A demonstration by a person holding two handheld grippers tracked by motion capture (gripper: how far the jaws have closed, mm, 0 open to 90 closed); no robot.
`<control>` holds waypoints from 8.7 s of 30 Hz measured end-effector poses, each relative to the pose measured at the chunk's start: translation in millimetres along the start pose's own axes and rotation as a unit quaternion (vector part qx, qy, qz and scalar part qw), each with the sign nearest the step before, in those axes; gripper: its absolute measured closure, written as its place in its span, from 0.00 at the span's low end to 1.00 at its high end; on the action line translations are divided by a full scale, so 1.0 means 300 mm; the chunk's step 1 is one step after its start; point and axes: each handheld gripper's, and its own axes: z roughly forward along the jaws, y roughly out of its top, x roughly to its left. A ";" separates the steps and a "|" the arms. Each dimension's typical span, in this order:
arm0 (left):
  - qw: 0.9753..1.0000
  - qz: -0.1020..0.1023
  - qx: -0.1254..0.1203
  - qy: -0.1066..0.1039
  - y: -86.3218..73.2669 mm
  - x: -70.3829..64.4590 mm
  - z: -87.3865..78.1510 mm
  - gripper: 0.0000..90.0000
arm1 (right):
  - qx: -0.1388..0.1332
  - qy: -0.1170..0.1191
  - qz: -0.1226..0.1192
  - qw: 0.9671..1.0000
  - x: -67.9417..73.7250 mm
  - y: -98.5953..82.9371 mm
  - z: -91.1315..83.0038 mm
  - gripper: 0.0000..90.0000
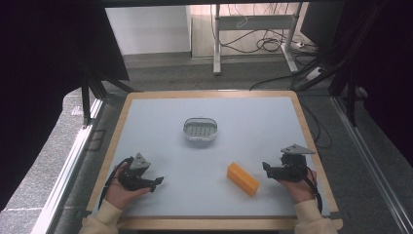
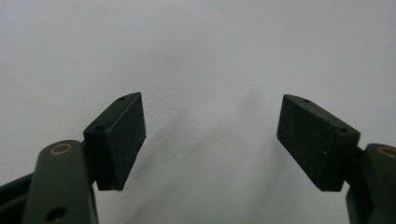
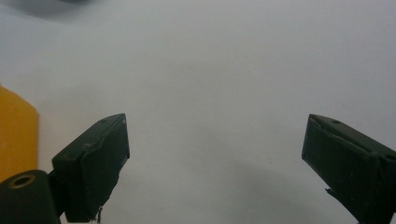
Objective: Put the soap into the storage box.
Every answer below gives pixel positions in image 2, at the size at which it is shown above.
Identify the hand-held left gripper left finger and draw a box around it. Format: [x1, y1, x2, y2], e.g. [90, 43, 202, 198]
[82, 91, 148, 192]

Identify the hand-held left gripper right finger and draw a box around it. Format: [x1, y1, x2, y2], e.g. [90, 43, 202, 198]
[276, 93, 362, 192]

